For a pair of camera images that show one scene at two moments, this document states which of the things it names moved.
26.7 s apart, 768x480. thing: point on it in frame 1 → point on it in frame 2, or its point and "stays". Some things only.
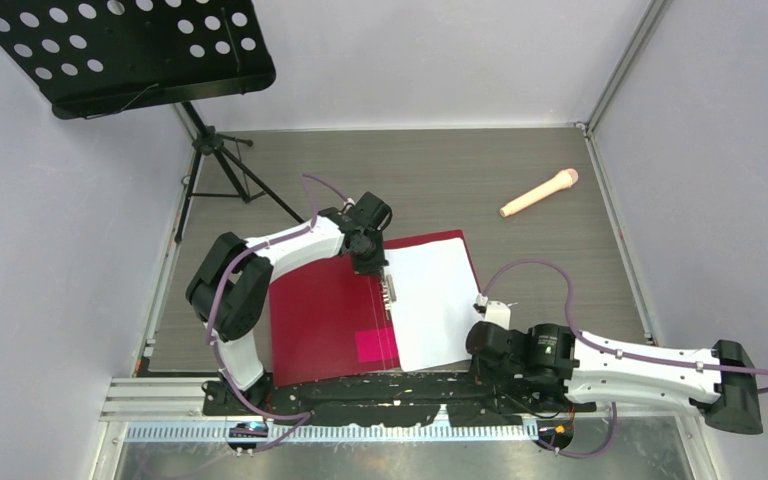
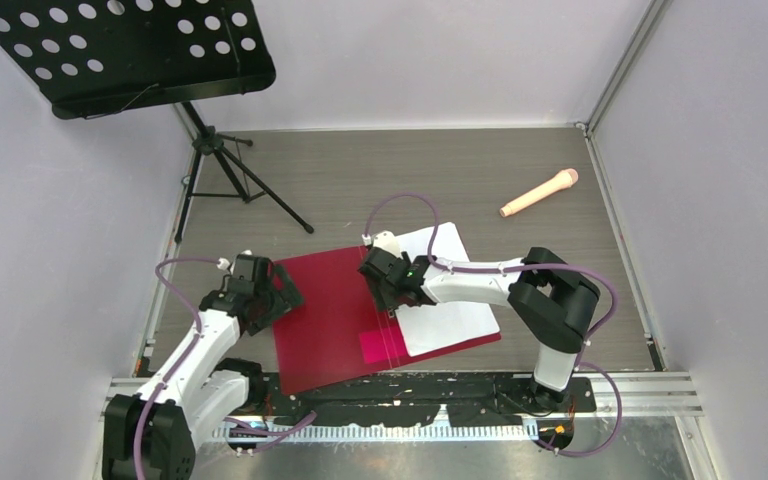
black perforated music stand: x=93 y=57 stays
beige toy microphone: x=562 y=180 stays
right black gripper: x=475 y=368 → x=384 y=298
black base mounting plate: x=421 y=398 stays
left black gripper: x=376 y=264 → x=290 y=299
